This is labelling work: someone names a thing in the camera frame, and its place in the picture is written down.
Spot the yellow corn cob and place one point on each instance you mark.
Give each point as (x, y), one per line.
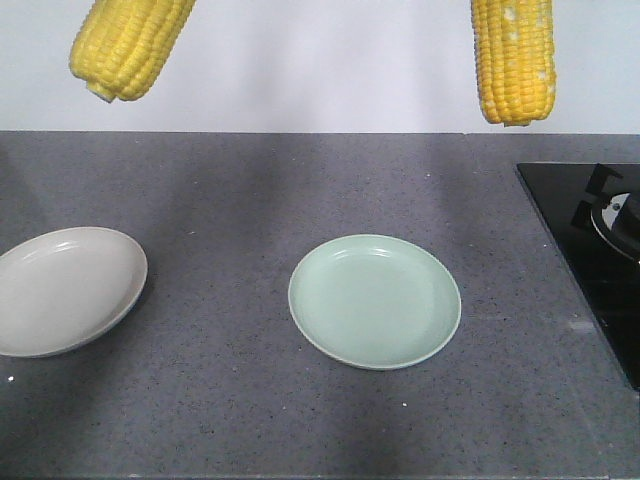
(514, 60)
(122, 46)

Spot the black glass gas stove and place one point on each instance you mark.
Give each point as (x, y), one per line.
(592, 213)

